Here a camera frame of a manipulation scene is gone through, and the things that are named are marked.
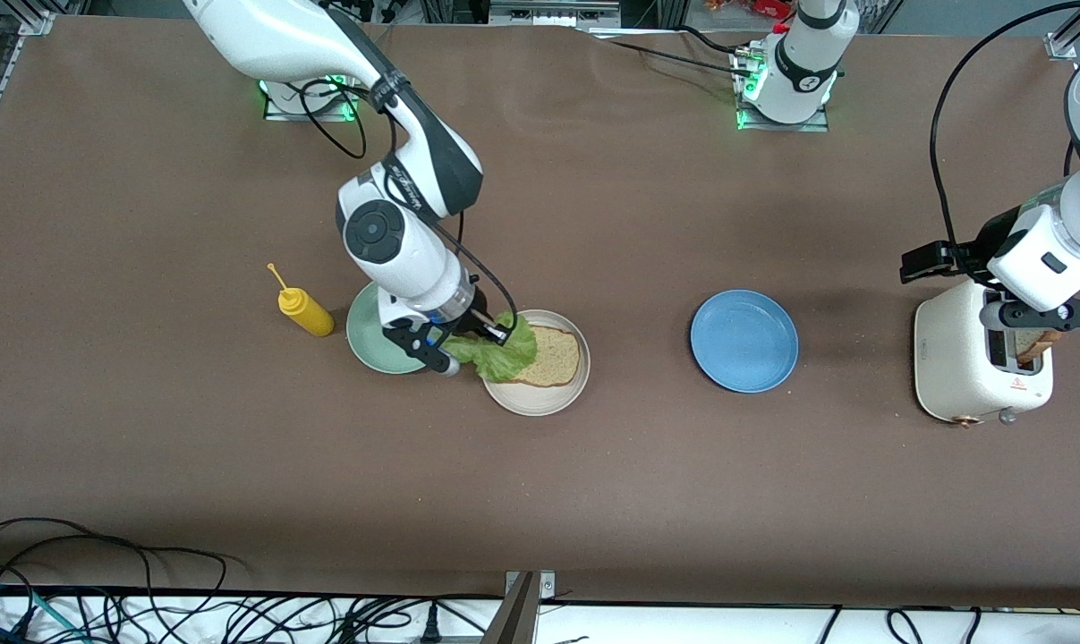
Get yellow mustard squeeze bottle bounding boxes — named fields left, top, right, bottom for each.
left=267, top=263, right=336, bottom=338

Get blue plate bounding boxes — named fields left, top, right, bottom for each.
left=690, top=289, right=800, bottom=394

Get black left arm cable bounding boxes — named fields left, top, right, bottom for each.
left=929, top=0, right=1080, bottom=250

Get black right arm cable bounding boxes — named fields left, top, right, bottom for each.
left=300, top=79, right=399, bottom=160

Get tangled black cables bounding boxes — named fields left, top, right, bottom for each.
left=0, top=586, right=505, bottom=644

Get mint green plate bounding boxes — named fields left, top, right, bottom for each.
left=346, top=282, right=446, bottom=375

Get long black cable loop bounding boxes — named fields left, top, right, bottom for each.
left=0, top=517, right=229, bottom=596

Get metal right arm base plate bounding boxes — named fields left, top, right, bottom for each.
left=264, top=79, right=361, bottom=122

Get white toaster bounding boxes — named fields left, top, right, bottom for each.
left=914, top=275, right=1055, bottom=428

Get grey power strip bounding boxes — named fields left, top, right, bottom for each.
left=489, top=0, right=623, bottom=28

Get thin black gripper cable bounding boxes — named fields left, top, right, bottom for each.
left=428, top=219, right=515, bottom=316

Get brown bread slice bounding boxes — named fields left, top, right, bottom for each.
left=502, top=325, right=583, bottom=388
left=1012, top=329, right=1063, bottom=364

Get grey metal corner bracket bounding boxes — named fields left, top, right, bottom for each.
left=502, top=571, right=557, bottom=600

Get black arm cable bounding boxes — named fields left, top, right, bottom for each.
left=929, top=0, right=1080, bottom=250
left=300, top=79, right=399, bottom=160

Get green lettuce leaf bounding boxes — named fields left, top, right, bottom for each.
left=441, top=313, right=539, bottom=384

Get beige plate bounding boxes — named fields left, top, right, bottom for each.
left=483, top=309, right=591, bottom=417

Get aluminium frame profile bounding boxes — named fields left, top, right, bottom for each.
left=1043, top=0, right=1080, bottom=62
left=0, top=9, right=57, bottom=175

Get red object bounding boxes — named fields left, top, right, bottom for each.
left=705, top=0, right=795, bottom=21

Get black base power cable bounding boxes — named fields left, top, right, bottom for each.
left=584, top=25, right=760, bottom=80

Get aluminium frame post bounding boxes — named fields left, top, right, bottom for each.
left=481, top=572, right=540, bottom=644

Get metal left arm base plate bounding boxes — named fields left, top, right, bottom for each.
left=735, top=49, right=831, bottom=133

